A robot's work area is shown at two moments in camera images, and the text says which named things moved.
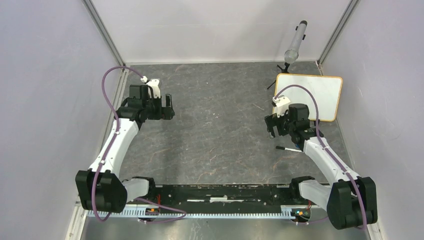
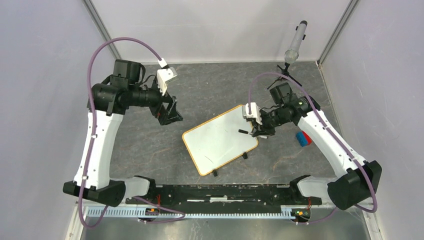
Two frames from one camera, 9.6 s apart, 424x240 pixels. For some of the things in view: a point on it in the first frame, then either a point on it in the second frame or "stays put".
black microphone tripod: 283,70 stays put
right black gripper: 272,120 -> 263,128
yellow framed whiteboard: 326,90 -> 214,141
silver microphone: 291,56 stays put
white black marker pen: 288,149 -> 245,132
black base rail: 286,195 stays put
